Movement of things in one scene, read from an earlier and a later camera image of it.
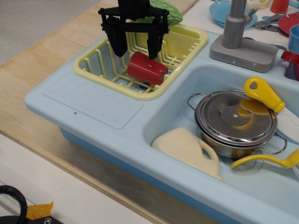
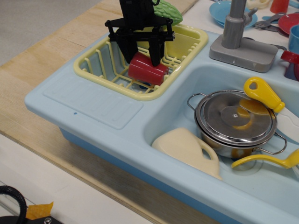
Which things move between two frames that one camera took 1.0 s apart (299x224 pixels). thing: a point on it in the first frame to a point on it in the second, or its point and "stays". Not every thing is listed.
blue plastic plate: (220, 10) stays
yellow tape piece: (36, 211) stays
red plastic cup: (140, 66) stays
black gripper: (135, 16) to (139, 24)
